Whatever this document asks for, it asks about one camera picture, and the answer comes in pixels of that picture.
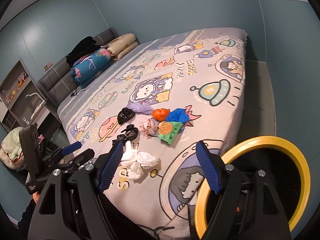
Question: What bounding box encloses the black clothing pile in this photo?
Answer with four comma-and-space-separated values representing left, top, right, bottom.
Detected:
66, 36, 101, 67

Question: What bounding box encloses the person's left hand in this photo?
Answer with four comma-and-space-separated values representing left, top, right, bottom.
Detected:
33, 192, 40, 204

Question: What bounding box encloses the black plastic bag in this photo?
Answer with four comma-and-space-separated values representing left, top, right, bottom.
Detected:
117, 107, 136, 125

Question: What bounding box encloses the black bin with yellow rim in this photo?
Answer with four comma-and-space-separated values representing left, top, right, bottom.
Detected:
194, 136, 311, 239

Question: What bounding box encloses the white plastic bag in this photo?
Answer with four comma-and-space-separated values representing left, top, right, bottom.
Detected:
120, 141, 160, 180

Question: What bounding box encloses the bed with cartoon space sheet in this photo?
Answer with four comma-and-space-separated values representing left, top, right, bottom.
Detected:
57, 28, 247, 239

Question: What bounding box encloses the purple foam net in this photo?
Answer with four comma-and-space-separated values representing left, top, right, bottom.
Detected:
127, 102, 153, 115

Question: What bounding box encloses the pink tissue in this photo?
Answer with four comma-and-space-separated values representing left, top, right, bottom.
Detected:
139, 119, 158, 137

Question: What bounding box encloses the green snack packet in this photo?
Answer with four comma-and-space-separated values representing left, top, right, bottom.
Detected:
157, 121, 183, 145

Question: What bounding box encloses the bedside shelf cabinet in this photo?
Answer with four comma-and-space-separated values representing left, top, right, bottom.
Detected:
1, 60, 60, 137

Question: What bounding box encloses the grey padded headboard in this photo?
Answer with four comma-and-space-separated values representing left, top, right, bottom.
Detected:
37, 28, 119, 108

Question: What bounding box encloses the orange tangerine peel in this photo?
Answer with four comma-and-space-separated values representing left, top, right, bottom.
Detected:
152, 108, 170, 121

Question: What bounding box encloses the black cable on bed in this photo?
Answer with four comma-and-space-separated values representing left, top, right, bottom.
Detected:
70, 84, 86, 98

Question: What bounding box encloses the blue floral pillow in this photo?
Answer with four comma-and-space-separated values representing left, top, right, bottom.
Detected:
71, 48, 112, 89

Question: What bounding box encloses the blue plastic bag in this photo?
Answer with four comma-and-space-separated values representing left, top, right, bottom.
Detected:
165, 108, 190, 123

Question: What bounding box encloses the light green crumpled bedding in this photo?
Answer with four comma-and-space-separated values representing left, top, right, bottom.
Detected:
0, 127, 25, 171

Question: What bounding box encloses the beige folded pillow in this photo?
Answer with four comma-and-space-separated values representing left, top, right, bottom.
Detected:
106, 33, 139, 61

